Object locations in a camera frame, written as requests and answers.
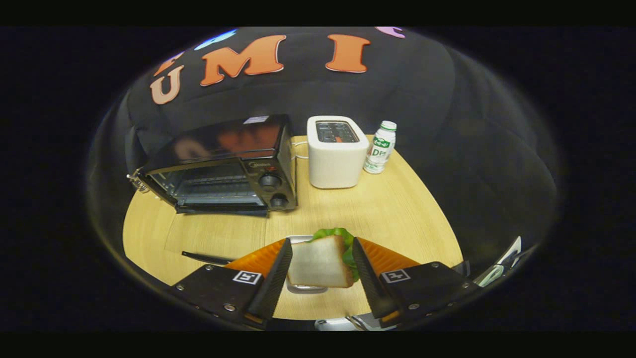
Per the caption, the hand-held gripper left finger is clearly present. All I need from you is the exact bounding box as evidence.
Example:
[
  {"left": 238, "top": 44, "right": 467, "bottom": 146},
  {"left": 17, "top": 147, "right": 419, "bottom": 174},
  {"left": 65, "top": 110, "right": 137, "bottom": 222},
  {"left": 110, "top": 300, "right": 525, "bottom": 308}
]
[{"left": 171, "top": 238, "right": 294, "bottom": 329}]

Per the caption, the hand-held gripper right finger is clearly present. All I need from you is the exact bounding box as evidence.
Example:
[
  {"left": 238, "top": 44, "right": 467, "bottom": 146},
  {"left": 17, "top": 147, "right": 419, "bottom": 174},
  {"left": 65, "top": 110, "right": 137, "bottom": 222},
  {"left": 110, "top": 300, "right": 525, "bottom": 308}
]
[{"left": 352, "top": 237, "right": 480, "bottom": 328}]

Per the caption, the lettuce sandwich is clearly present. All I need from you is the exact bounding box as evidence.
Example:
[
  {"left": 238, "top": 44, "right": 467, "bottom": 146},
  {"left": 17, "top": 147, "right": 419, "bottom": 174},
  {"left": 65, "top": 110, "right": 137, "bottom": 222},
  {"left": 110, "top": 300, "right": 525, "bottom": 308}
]
[{"left": 287, "top": 228, "right": 359, "bottom": 289}]

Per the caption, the black toaster oven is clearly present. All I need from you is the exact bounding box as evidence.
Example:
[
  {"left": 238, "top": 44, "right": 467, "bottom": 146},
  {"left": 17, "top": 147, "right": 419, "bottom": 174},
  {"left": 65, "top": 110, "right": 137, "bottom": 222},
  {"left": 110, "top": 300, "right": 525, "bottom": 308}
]
[{"left": 130, "top": 114, "right": 299, "bottom": 217}]

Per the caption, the white slot toaster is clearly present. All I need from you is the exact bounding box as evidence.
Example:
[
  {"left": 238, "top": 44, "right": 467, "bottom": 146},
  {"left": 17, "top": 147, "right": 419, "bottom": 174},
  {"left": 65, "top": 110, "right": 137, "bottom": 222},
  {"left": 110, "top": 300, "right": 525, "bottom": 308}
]
[{"left": 307, "top": 116, "right": 370, "bottom": 189}]

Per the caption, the small metal tray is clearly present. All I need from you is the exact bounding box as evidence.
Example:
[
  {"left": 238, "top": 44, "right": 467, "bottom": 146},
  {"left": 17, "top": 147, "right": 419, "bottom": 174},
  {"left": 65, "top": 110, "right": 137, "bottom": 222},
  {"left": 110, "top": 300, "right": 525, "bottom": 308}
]
[{"left": 286, "top": 235, "right": 329, "bottom": 294}]

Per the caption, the white drink bottle green label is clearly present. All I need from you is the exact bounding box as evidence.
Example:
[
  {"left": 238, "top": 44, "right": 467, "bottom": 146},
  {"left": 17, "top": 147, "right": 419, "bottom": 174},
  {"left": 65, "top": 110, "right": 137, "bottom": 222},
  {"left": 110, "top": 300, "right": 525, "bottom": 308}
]
[{"left": 363, "top": 121, "right": 397, "bottom": 175}]

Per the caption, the small metal object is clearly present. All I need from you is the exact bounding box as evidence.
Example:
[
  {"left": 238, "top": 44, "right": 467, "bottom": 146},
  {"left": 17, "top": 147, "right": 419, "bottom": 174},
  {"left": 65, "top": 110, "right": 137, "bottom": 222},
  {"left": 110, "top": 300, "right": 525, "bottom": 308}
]
[{"left": 127, "top": 169, "right": 151, "bottom": 193}]

